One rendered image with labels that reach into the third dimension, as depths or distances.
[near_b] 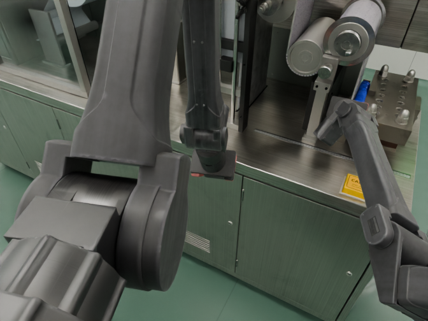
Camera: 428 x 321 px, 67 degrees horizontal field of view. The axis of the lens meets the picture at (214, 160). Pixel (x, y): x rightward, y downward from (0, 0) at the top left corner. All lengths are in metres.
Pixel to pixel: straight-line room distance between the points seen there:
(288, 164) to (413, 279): 0.67
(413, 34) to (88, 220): 1.35
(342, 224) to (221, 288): 0.87
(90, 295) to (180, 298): 1.63
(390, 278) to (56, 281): 0.45
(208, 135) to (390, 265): 0.35
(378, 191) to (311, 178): 0.46
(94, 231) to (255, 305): 1.63
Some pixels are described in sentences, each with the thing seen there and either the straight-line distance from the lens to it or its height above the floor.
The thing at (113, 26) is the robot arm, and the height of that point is 1.55.
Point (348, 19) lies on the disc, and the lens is 1.09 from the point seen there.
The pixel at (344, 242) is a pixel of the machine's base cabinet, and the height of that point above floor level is 0.68.
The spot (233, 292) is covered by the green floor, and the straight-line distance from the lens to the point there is 1.82.
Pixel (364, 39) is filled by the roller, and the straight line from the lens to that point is 1.10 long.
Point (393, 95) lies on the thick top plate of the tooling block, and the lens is 1.36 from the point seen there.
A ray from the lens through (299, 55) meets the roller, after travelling 1.16.
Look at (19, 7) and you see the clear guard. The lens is 1.61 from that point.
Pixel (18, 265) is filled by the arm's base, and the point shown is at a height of 1.48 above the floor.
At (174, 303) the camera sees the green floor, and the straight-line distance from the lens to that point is 1.80.
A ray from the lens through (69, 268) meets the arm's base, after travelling 0.18.
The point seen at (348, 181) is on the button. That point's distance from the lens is 1.07.
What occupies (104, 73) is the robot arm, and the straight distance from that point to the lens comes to 0.25.
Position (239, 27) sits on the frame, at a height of 1.27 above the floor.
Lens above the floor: 1.63
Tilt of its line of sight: 41 degrees down
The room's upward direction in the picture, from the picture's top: straight up
